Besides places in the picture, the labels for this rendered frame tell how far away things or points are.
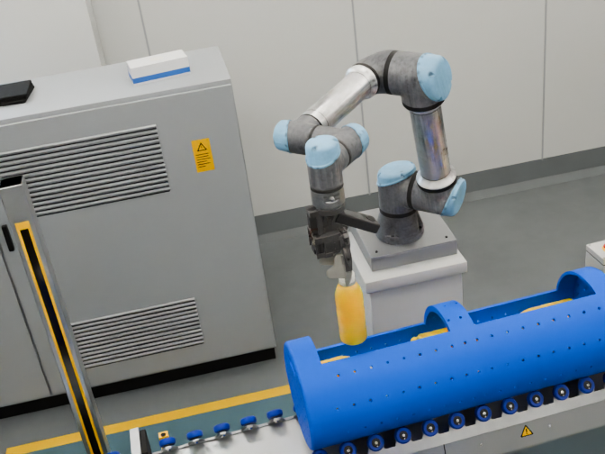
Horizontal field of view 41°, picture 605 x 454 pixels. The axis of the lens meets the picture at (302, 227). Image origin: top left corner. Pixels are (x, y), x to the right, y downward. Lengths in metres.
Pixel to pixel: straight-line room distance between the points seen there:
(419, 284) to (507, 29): 2.80
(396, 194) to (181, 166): 1.29
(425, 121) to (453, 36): 2.77
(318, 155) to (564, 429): 1.09
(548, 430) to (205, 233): 1.84
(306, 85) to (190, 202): 1.48
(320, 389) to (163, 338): 1.94
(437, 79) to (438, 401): 0.81
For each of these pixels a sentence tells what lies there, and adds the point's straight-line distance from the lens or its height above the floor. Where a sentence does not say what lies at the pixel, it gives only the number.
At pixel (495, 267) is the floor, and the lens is 4.63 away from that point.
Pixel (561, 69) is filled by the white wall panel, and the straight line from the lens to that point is 5.32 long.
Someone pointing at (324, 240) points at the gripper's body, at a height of 1.57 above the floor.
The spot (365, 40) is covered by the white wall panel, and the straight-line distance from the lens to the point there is 4.79.
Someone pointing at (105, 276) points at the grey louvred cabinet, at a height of 0.67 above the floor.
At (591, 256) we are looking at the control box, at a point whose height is 1.08.
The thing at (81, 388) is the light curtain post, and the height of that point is 1.06.
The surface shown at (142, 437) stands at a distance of 2.18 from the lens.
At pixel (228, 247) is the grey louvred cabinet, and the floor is 0.69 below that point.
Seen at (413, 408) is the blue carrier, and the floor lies 1.08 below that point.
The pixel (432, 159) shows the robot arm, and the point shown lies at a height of 1.52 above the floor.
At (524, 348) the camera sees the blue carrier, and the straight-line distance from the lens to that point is 2.16.
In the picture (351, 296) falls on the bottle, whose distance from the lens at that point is 1.94.
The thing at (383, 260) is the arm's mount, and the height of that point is 1.18.
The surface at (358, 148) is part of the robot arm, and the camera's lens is 1.85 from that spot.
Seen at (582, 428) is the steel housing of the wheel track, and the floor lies 0.85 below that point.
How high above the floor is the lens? 2.49
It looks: 29 degrees down
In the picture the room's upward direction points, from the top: 8 degrees counter-clockwise
